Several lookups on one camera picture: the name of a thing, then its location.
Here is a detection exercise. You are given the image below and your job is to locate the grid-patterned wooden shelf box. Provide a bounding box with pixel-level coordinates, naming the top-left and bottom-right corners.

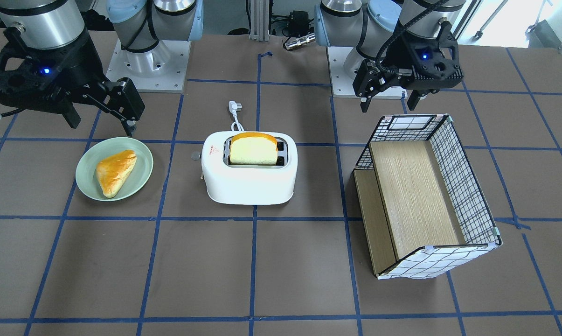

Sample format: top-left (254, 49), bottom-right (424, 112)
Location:
top-left (353, 114), bottom-right (503, 280)

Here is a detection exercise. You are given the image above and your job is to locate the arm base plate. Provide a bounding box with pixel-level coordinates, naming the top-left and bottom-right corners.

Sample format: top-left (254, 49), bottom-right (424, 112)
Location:
top-left (106, 41), bottom-right (191, 93)
top-left (326, 46), bottom-right (408, 99)

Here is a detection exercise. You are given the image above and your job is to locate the green plate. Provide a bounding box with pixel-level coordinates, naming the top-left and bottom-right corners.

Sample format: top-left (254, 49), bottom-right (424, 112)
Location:
top-left (76, 137), bottom-right (153, 202)

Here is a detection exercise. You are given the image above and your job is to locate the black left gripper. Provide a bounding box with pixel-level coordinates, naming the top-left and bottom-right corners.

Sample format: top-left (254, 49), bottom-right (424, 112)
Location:
top-left (353, 21), bottom-right (464, 113)

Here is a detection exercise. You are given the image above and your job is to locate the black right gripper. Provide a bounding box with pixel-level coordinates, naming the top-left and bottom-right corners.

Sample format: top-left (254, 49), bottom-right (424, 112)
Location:
top-left (0, 26), bottom-right (145, 137)

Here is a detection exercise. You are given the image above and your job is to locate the triangular golden pastry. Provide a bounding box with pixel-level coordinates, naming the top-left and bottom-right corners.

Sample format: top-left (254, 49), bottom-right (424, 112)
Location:
top-left (96, 149), bottom-right (137, 198)

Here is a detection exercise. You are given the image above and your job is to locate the white toaster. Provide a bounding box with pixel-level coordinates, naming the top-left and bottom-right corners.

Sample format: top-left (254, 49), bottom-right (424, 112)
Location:
top-left (201, 131), bottom-right (298, 205)

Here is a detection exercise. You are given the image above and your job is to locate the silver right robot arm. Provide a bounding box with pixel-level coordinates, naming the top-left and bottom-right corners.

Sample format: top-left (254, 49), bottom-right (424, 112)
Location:
top-left (0, 0), bottom-right (203, 136)

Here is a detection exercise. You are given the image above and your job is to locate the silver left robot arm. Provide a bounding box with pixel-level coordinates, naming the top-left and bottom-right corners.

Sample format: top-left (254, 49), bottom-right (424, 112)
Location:
top-left (314, 0), bottom-right (465, 113)

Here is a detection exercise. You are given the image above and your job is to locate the white toaster power cable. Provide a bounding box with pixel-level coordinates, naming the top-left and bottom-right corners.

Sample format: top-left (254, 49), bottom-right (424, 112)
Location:
top-left (228, 101), bottom-right (245, 133)

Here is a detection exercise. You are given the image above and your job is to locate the bread slice in toaster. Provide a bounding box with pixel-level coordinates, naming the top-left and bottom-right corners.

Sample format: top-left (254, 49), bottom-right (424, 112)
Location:
top-left (229, 132), bottom-right (278, 165)

